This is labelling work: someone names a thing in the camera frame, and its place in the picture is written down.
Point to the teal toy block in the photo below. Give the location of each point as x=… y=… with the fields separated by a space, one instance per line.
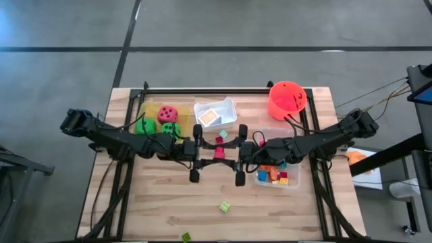
x=283 y=164

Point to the white paper sheet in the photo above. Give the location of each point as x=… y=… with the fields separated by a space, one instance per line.
x=369 y=175

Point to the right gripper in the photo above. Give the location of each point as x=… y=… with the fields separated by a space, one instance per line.
x=251 y=152

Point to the red foam die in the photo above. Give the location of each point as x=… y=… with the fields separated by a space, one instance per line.
x=167 y=114

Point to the green foam die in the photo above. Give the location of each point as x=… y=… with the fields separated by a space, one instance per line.
x=170 y=128
x=146 y=125

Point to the clear plastic container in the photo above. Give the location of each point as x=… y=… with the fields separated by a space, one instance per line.
x=295 y=168

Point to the black rig frame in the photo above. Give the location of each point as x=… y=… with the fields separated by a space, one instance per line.
x=219 y=90

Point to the yellow translucent plastic bin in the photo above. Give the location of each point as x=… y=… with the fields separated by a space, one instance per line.
x=148 y=109

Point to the red stepped toy block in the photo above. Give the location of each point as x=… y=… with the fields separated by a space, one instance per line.
x=219 y=153

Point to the white plastic bin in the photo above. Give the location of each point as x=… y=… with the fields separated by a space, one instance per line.
x=229 y=114

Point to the orange playing card deck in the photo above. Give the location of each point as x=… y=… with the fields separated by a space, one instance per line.
x=208 y=117

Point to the dark green toy block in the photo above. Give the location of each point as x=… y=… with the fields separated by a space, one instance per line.
x=186 y=237

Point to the small red toy block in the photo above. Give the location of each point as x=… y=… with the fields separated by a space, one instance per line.
x=219 y=140

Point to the computer monitor blue screen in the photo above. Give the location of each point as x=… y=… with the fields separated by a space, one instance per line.
x=423 y=96

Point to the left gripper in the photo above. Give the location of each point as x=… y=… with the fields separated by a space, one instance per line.
x=185 y=150

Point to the orange plastic bucket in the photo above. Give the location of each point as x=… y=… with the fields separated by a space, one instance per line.
x=283 y=101

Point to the light green toy block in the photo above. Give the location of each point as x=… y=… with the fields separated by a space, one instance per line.
x=224 y=207

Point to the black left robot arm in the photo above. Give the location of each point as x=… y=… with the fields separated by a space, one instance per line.
x=111 y=138

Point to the black equipment stand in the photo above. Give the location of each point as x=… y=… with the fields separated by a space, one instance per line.
x=30 y=165

